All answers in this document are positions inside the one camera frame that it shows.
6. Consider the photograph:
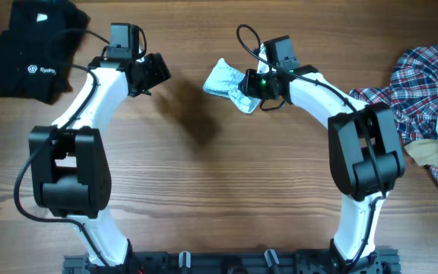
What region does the light blue striped shirt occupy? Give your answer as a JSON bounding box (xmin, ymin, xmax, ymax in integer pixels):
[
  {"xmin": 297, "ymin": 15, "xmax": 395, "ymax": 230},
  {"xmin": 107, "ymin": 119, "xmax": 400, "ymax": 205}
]
[{"xmin": 202, "ymin": 58, "xmax": 260, "ymax": 114}]

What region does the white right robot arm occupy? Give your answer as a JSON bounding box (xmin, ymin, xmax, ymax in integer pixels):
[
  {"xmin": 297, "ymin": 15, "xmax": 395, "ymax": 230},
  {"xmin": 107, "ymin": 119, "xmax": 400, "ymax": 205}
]
[{"xmin": 239, "ymin": 36, "xmax": 405, "ymax": 273}]

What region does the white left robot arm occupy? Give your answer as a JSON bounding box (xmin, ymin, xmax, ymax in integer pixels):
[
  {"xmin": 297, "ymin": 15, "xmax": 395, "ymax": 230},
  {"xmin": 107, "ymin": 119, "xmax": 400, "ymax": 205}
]
[{"xmin": 14, "ymin": 23, "xmax": 171, "ymax": 272}]

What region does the black folded polo shirt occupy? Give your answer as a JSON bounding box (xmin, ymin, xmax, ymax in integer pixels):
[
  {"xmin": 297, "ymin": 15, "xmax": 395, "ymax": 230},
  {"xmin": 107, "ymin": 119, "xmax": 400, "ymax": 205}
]
[{"xmin": 0, "ymin": 1, "xmax": 89, "ymax": 104}]

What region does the red blue plaid shirt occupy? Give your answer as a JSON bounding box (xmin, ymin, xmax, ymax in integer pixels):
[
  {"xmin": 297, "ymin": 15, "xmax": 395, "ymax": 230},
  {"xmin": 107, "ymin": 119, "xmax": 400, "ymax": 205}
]
[{"xmin": 349, "ymin": 44, "xmax": 438, "ymax": 186}]

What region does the beige cloth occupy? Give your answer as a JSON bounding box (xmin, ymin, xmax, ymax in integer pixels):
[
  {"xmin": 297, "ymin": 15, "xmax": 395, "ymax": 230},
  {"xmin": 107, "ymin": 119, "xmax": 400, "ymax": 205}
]
[{"xmin": 405, "ymin": 139, "xmax": 438, "ymax": 167}]

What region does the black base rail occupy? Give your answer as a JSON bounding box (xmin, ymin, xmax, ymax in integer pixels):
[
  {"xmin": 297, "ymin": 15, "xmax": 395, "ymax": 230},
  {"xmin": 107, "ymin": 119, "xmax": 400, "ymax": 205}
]
[{"xmin": 62, "ymin": 249, "xmax": 402, "ymax": 274}]

